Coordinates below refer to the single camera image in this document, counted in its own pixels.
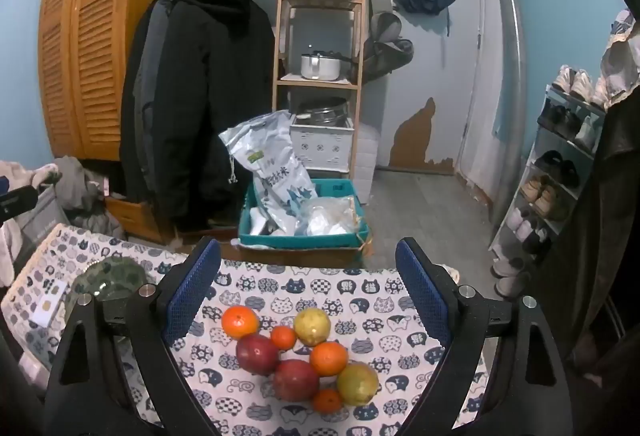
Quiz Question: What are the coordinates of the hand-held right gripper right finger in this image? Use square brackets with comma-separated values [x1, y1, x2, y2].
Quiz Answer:
[395, 236, 573, 436]

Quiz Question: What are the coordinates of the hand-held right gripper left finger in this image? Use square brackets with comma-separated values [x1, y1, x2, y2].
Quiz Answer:
[44, 236, 223, 436]

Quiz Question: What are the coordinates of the large orange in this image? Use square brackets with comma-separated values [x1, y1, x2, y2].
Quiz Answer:
[309, 341, 349, 378]
[221, 305, 261, 341]

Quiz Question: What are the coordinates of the green glass plate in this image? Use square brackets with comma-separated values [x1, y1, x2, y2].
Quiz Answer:
[64, 256, 161, 317]

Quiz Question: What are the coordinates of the red apple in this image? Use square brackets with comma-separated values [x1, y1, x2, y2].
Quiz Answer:
[272, 359, 321, 403]
[236, 334, 280, 377]

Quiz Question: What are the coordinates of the small orange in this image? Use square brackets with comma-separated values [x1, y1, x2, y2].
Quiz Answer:
[270, 325, 298, 351]
[313, 388, 345, 413]

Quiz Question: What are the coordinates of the yellow-green mango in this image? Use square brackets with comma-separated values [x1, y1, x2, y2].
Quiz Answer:
[336, 362, 380, 407]

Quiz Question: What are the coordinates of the yellow-green pear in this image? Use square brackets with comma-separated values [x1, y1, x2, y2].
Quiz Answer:
[293, 308, 332, 347]

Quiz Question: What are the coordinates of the beige clothing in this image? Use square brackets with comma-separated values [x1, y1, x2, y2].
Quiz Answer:
[0, 161, 63, 287]

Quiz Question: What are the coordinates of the grey fabric bag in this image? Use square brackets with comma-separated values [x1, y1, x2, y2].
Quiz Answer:
[12, 186, 71, 262]

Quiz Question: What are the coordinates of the cat print tablecloth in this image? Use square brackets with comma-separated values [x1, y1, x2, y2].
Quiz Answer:
[0, 222, 488, 436]

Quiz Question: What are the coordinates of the grey clothing pile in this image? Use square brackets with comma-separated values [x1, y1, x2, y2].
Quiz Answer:
[52, 156, 126, 237]

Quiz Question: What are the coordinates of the wooden drawer box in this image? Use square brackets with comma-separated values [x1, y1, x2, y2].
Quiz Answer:
[105, 196, 166, 244]

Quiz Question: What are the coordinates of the white card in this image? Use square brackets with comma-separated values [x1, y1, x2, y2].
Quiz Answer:
[31, 280, 68, 326]

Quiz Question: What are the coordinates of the white shoe rack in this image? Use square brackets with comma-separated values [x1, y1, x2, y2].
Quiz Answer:
[487, 84, 608, 267]

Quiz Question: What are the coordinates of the brown cardboard box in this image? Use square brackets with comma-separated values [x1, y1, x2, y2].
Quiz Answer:
[220, 236, 373, 269]

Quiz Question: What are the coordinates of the teal plastic basket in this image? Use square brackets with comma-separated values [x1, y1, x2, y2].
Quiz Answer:
[237, 179, 373, 251]

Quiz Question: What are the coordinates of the clear plastic bag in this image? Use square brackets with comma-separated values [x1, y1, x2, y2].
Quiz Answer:
[295, 197, 362, 237]

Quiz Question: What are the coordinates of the white rice bag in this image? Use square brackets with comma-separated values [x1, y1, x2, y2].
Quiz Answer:
[218, 110, 317, 237]

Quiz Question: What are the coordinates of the white patterned box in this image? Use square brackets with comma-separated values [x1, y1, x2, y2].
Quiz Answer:
[289, 116, 355, 167]

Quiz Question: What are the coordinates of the wooden louvered wardrobe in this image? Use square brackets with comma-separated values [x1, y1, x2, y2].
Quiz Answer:
[37, 0, 161, 162]

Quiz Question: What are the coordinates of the brown coat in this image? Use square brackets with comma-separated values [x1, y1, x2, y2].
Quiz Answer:
[530, 86, 640, 377]

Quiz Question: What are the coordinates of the grey jacket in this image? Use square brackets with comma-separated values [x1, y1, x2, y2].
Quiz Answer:
[131, 0, 176, 217]

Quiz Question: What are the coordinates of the black coat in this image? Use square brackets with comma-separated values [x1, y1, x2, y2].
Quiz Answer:
[119, 0, 277, 229]

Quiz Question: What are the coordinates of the steel pot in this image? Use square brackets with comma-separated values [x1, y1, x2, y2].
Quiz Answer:
[296, 97, 351, 127]

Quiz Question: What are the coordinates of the shoe rack with shoes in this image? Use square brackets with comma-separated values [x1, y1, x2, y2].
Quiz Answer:
[492, 64, 608, 299]

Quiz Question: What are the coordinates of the white door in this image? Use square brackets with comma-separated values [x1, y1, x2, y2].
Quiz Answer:
[392, 0, 493, 177]

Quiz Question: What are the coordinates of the wooden shelf rack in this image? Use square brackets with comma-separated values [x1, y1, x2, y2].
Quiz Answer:
[272, 0, 368, 177]

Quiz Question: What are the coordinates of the grey pipe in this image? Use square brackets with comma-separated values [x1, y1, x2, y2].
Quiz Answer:
[486, 0, 526, 222]

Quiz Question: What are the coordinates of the grey hanging bag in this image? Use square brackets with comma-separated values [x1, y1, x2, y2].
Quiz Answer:
[362, 11, 415, 77]

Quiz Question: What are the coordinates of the white pot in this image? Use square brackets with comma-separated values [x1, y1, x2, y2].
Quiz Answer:
[300, 50, 357, 82]

